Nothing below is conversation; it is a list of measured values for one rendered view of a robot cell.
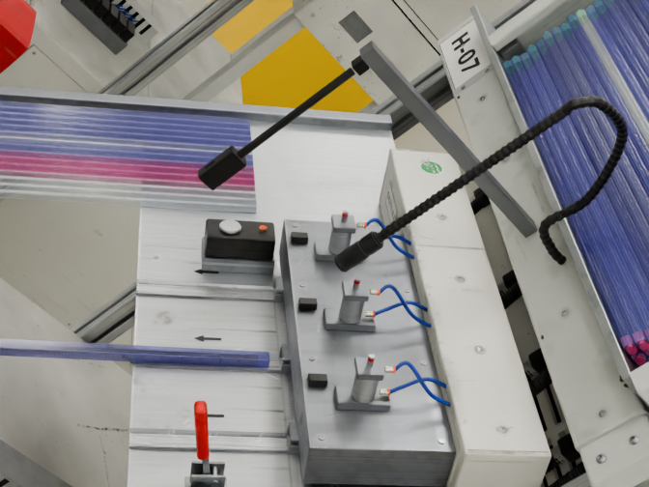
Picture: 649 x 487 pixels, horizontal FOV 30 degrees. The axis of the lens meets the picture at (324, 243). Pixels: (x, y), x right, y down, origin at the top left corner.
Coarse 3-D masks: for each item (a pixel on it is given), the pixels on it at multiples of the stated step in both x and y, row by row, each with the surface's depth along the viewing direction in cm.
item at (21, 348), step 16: (0, 352) 118; (16, 352) 118; (32, 352) 118; (48, 352) 119; (64, 352) 119; (80, 352) 119; (96, 352) 119; (112, 352) 120; (128, 352) 120; (144, 352) 120; (160, 352) 121; (176, 352) 121; (192, 352) 121; (208, 352) 122; (224, 352) 122; (240, 352) 122; (256, 352) 123
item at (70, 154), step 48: (0, 144) 146; (48, 144) 147; (96, 144) 149; (144, 144) 150; (192, 144) 152; (240, 144) 153; (0, 192) 138; (48, 192) 139; (96, 192) 141; (144, 192) 142; (192, 192) 143; (240, 192) 145
